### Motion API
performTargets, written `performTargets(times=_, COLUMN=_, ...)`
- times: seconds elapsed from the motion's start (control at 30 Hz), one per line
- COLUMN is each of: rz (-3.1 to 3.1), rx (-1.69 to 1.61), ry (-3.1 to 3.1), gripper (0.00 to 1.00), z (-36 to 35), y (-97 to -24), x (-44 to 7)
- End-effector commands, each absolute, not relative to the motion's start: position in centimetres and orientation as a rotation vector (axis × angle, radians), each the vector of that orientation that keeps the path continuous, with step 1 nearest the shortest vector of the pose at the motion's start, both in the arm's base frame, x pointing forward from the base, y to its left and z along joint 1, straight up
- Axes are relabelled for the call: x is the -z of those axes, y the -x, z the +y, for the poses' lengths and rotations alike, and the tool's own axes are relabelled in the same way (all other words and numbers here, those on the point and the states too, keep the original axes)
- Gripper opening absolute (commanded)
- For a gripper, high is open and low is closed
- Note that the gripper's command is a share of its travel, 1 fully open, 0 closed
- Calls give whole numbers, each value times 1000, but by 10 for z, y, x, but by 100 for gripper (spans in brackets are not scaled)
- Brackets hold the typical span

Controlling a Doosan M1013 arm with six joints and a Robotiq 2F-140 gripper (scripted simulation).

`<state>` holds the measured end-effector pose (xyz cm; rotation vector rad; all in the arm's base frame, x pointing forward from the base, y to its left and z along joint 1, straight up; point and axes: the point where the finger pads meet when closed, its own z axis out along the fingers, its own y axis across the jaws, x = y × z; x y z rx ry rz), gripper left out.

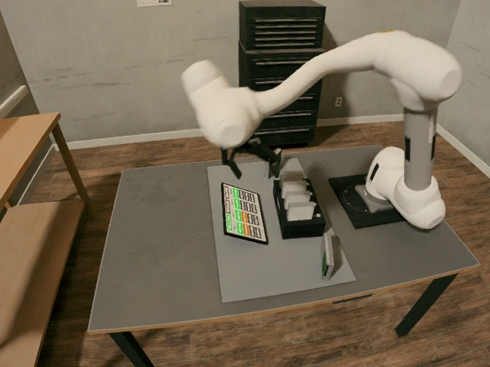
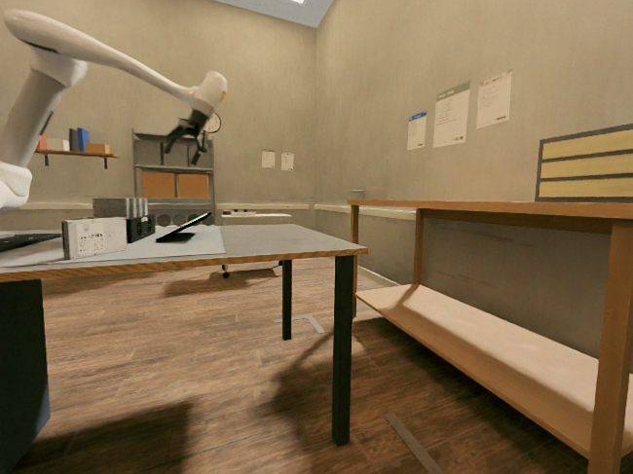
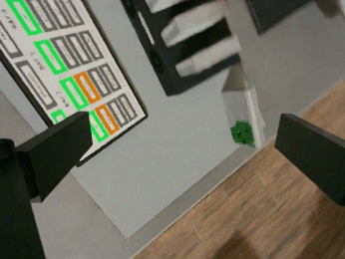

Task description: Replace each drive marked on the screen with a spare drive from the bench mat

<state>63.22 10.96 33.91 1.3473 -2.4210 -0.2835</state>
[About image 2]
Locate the white hard drive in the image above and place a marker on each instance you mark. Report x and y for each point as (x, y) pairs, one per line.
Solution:
(91, 237)

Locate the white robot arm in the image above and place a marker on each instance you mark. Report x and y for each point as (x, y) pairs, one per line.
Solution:
(49, 43)

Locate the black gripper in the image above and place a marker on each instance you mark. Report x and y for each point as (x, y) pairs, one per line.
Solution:
(179, 130)

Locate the grey flat mat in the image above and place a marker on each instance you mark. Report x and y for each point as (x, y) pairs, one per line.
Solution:
(189, 242)

